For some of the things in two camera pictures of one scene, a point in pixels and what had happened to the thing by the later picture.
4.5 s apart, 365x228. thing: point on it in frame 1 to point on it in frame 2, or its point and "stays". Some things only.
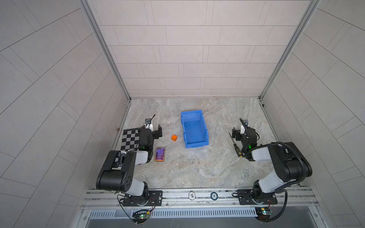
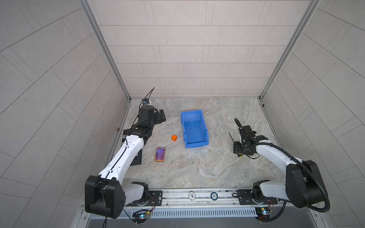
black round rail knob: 214,195 stays
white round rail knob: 192,195 stays
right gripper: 238,134 to 235,144
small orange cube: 174,137 stays
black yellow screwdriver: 238,151 stays
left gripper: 155,133 to 158,119
